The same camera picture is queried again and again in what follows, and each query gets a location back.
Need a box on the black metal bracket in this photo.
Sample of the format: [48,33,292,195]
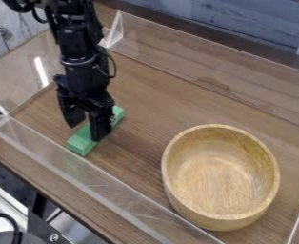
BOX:
[26,211,72,244]

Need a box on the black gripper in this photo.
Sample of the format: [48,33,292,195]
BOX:
[54,51,114,141]

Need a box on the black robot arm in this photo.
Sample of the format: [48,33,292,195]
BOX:
[2,0,117,141]

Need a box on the green rectangular block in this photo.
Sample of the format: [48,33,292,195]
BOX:
[68,106,125,156]

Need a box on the black cable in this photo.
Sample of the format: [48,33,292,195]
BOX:
[0,212,22,244]

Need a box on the clear acrylic corner bracket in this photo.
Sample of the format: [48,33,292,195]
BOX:
[98,11,122,49]

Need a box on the clear acrylic enclosure wall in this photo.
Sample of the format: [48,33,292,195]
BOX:
[0,8,299,244]

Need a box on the brown wooden bowl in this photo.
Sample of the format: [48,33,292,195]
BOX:
[161,124,281,232]

